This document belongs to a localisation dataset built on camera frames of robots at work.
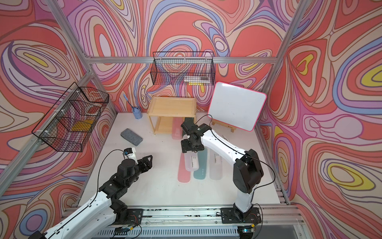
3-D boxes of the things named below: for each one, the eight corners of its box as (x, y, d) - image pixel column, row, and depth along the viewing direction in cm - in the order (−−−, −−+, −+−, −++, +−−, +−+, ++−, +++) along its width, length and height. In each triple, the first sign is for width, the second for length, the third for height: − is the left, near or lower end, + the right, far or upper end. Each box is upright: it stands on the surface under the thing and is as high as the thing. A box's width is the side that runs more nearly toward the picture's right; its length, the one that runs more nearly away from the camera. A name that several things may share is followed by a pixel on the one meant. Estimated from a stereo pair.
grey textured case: (121, 136, 107) (119, 134, 105) (128, 130, 111) (127, 127, 109) (136, 146, 102) (135, 143, 100) (143, 139, 106) (142, 136, 103)
